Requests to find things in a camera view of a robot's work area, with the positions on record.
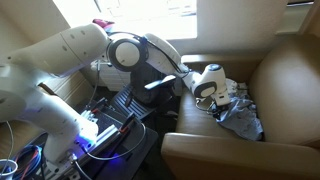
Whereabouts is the blue striped garment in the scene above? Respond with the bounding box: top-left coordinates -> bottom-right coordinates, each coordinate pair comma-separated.
216,92 -> 265,142

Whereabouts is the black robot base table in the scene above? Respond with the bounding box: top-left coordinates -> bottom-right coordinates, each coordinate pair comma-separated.
39,98 -> 159,180

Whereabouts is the white looping cable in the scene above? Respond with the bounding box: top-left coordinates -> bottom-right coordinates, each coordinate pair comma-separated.
71,121 -> 148,180

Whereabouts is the black office chair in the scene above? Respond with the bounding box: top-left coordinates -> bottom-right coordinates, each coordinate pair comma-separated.
109,63 -> 180,122

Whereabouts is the blue cable bundle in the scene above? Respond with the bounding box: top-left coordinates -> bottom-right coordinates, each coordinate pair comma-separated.
9,143 -> 45,180

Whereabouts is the thin white cable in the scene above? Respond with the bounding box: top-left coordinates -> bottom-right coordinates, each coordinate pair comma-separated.
0,120 -> 15,175

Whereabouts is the white wall radiator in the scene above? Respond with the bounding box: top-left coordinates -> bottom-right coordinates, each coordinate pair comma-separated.
90,58 -> 184,97

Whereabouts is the tan leather sofa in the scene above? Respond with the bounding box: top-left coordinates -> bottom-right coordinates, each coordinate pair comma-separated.
160,33 -> 320,180

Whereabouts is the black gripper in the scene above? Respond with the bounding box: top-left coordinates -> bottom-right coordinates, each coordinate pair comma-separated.
213,88 -> 232,118

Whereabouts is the white crumpled garment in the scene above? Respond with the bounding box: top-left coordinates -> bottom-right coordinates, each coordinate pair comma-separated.
225,78 -> 250,98

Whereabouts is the white plastic cup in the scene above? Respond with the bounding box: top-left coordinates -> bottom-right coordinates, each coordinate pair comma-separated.
0,159 -> 19,180

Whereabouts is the black clamp with red tip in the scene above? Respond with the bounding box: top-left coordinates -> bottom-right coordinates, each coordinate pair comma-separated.
118,112 -> 138,135
89,97 -> 110,115

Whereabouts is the red and white cap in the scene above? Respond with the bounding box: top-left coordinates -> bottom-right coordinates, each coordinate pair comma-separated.
92,18 -> 116,34

